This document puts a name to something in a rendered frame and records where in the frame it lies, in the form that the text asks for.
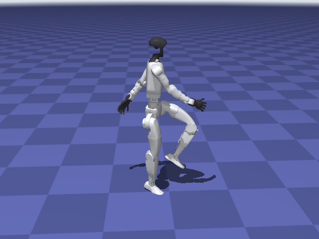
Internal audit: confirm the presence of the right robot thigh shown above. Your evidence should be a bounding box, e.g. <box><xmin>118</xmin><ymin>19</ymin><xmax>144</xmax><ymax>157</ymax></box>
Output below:
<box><xmin>142</xmin><ymin>114</ymin><xmax>161</xmax><ymax>160</ymax></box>

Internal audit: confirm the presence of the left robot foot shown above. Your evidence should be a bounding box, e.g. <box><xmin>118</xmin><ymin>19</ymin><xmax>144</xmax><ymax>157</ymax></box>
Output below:
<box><xmin>165</xmin><ymin>153</ymin><xmax>185</xmax><ymax>169</ymax></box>

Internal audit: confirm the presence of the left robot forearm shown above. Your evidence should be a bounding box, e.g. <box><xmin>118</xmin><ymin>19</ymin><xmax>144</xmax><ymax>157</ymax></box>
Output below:
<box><xmin>128</xmin><ymin>80</ymin><xmax>143</xmax><ymax>101</ymax></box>

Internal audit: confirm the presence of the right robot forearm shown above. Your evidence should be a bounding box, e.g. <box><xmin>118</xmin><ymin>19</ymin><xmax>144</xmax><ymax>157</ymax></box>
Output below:
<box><xmin>169</xmin><ymin>87</ymin><xmax>195</xmax><ymax>105</ymax></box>

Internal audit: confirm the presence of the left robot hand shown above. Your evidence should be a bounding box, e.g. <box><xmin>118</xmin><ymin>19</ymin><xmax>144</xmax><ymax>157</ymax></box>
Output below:
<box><xmin>118</xmin><ymin>94</ymin><xmax>131</xmax><ymax>114</ymax></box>

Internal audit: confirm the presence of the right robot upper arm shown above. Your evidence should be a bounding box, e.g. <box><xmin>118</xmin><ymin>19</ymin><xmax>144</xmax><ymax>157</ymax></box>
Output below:
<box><xmin>151</xmin><ymin>65</ymin><xmax>175</xmax><ymax>94</ymax></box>

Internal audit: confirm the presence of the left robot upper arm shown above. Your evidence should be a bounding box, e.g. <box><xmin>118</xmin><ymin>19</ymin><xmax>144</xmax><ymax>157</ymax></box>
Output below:
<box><xmin>139</xmin><ymin>69</ymin><xmax>146</xmax><ymax>87</ymax></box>

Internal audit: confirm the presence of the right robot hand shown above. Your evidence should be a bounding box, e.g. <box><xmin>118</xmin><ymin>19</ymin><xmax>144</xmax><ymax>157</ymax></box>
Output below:
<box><xmin>188</xmin><ymin>98</ymin><xmax>206</xmax><ymax>112</ymax></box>

